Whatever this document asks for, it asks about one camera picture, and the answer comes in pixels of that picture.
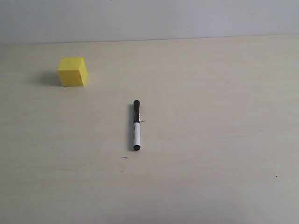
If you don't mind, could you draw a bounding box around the yellow foam cube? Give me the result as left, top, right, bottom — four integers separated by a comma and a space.
57, 57, 88, 87

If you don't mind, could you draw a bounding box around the black and white whiteboard marker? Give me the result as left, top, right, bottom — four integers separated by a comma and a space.
133, 100, 141, 151

